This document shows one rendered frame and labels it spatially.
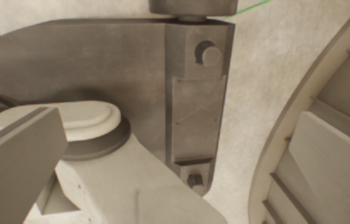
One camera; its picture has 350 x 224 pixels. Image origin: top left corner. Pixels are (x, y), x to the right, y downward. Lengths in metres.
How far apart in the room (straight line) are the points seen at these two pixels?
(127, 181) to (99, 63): 0.26
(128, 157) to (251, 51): 0.54
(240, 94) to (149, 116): 0.38
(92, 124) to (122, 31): 0.20
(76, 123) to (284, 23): 0.66
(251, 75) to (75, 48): 0.54
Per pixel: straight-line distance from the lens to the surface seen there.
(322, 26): 0.87
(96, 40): 0.45
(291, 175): 1.00
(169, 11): 0.45
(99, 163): 0.34
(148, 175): 0.30
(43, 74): 0.50
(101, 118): 0.35
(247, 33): 0.71
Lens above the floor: 0.61
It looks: 59 degrees down
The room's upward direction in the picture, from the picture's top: 158 degrees clockwise
